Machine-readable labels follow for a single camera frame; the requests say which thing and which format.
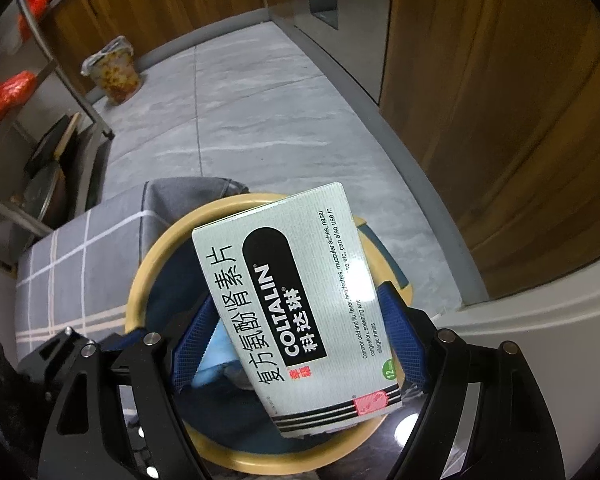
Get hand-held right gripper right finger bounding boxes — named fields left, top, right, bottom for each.
left=377, top=282, right=566, bottom=480

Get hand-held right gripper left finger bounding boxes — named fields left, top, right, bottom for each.
left=36, top=304, right=220, bottom=480

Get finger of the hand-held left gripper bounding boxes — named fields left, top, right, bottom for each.
left=17, top=326, right=83, bottom=397

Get light blue face mask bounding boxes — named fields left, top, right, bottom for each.
left=192, top=320, right=251, bottom=391

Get blue bin with yellow rim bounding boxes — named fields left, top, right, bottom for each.
left=125, top=192, right=413, bottom=473

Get white green medicine box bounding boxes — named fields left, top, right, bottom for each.
left=192, top=181, right=406, bottom=438

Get grey checked cloth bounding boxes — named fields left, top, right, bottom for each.
left=15, top=177, right=251, bottom=356

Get white door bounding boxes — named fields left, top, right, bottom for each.
left=432, top=247, right=600, bottom=480

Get grey pot lid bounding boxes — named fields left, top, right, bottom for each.
left=24, top=160, right=66, bottom=218

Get dark frying pan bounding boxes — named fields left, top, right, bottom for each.
left=25, top=112, right=81, bottom=171

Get wooden kitchen cabinets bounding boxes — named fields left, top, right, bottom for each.
left=50, top=0, right=600, bottom=298

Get orange plastic bag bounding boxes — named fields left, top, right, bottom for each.
left=0, top=71, right=37, bottom=123

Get metal shelf rack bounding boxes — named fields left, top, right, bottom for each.
left=0, top=0, right=116, bottom=266

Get printed bin with plastic liner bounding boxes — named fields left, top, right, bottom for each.
left=81, top=36, right=142, bottom=105

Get stainless steel oven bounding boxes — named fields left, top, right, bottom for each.
left=260, top=0, right=396, bottom=106

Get red plastic bag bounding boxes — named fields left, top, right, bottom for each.
left=17, top=0, right=51, bottom=41

